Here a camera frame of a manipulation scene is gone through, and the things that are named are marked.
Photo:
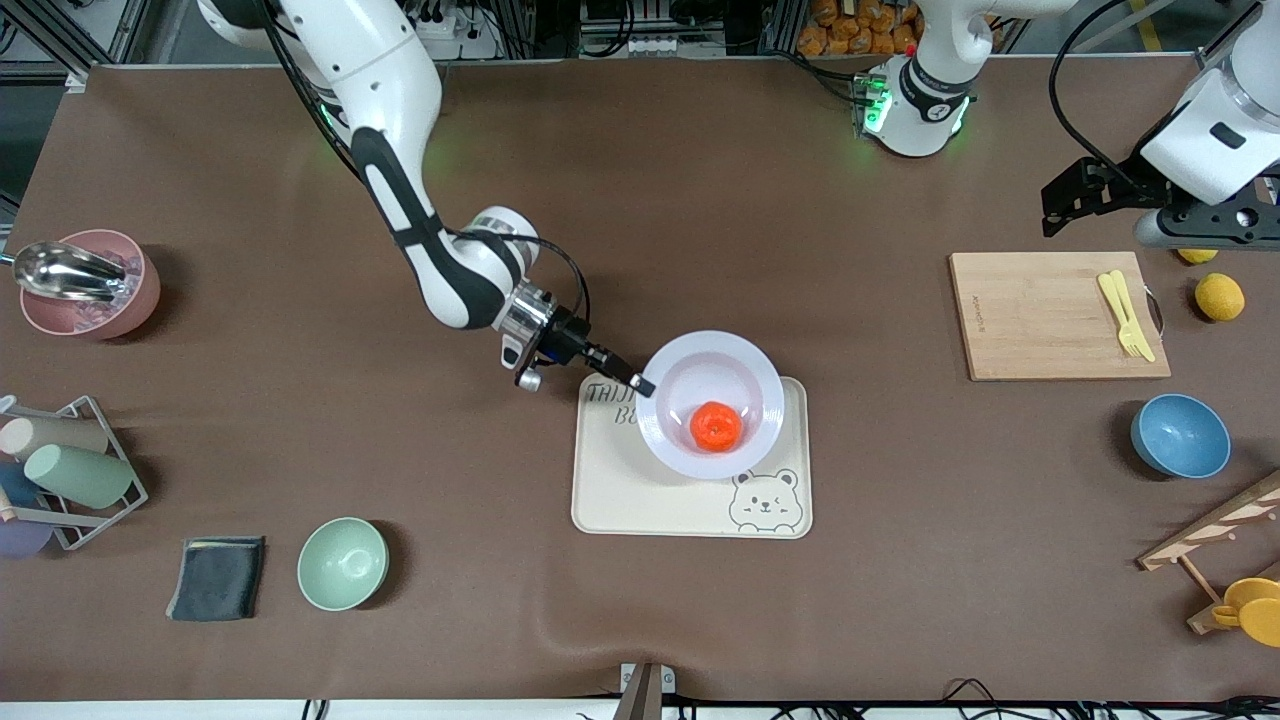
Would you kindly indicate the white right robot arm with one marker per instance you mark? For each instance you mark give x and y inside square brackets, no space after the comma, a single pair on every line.
[400,90]

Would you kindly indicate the yellow lemon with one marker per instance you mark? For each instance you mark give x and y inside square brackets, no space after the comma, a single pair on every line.
[1197,256]
[1220,297]

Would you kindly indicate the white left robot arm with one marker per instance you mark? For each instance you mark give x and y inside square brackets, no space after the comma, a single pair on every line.
[920,110]

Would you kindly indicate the cream bear print tray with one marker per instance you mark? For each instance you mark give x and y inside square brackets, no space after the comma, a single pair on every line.
[650,500]

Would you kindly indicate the pale lavender round plate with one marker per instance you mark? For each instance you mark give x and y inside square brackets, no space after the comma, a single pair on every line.
[700,370]

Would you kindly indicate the brown table mat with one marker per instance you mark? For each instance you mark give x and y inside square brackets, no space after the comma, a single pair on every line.
[300,450]

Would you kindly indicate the metal table edge bracket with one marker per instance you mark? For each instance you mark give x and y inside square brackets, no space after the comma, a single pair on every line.
[645,690]

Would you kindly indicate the yellow plastic knife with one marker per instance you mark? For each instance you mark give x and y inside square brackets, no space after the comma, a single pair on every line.
[1127,300]

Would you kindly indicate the pile of orange snacks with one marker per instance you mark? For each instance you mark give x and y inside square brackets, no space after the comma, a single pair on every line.
[850,30]

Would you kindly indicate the silver metal scoop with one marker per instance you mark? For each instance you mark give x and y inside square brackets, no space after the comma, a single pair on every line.
[60,270]

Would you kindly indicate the green cup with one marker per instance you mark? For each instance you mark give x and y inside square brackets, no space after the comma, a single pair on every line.
[80,475]

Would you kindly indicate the wooden cutting board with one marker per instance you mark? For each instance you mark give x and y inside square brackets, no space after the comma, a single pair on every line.
[1040,310]

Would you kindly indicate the dark grey folded cloth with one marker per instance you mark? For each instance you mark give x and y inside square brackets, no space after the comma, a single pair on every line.
[216,580]

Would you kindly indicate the blue cup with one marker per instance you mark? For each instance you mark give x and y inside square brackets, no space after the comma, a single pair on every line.
[15,485]

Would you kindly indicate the purple cup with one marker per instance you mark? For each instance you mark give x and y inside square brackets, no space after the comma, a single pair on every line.
[20,540]

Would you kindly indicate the pink bowl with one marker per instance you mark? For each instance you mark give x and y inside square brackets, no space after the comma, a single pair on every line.
[140,300]

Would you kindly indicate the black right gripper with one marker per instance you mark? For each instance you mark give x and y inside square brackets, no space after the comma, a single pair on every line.
[566,334]

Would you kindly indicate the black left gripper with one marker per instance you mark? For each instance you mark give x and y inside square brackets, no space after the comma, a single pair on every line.
[1108,187]

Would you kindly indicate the blue bowl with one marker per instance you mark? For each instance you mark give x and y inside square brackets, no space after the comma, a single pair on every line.
[1181,436]

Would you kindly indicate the wooden mug rack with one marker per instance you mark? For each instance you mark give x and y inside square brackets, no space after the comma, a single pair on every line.
[1200,535]

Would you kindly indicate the white power strip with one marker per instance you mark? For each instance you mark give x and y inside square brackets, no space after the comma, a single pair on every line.
[445,27]

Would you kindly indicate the grey metal cup rack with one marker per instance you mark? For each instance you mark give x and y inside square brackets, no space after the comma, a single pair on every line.
[100,520]

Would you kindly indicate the mint green bowl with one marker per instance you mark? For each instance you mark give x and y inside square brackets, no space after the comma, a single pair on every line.
[343,564]

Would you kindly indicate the yellow plastic fork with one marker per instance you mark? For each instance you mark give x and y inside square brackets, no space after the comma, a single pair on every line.
[1115,300]

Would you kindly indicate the orange mandarin fruit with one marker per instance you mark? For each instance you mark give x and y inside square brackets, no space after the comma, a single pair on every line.
[716,427]

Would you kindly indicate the beige cup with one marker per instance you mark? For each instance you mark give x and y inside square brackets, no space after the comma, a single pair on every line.
[60,435]

